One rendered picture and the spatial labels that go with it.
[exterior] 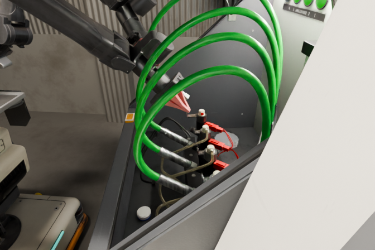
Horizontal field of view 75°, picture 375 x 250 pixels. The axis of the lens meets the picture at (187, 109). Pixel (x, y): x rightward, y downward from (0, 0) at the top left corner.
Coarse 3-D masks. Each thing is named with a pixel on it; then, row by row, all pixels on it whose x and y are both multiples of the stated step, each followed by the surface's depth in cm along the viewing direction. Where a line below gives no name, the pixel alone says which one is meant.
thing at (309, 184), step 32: (352, 0) 19; (352, 32) 19; (320, 64) 22; (352, 64) 18; (320, 96) 21; (352, 96) 18; (288, 128) 25; (320, 128) 20; (352, 128) 17; (288, 160) 24; (320, 160) 20; (352, 160) 17; (256, 192) 29; (288, 192) 23; (320, 192) 19; (352, 192) 16; (256, 224) 27; (288, 224) 22; (320, 224) 19; (352, 224) 16
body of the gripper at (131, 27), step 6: (132, 18) 72; (126, 24) 72; (132, 24) 71; (138, 24) 72; (126, 30) 72; (132, 30) 71; (138, 30) 71; (144, 30) 72; (132, 36) 68; (132, 42) 72
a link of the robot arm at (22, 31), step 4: (12, 24) 87; (16, 24) 88; (20, 24) 90; (16, 28) 87; (20, 28) 88; (24, 28) 90; (16, 32) 86; (20, 32) 88; (24, 32) 89; (16, 36) 87; (20, 36) 88; (24, 36) 89; (28, 36) 91; (16, 40) 87; (20, 40) 89; (24, 40) 90; (12, 44) 88; (16, 44) 90; (20, 44) 91; (24, 44) 92
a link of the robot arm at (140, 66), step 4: (140, 56) 62; (144, 56) 63; (140, 60) 62; (144, 60) 63; (136, 64) 62; (140, 64) 62; (144, 64) 63; (136, 68) 63; (140, 68) 63; (152, 68) 63; (136, 72) 64; (140, 72) 63; (148, 76) 65
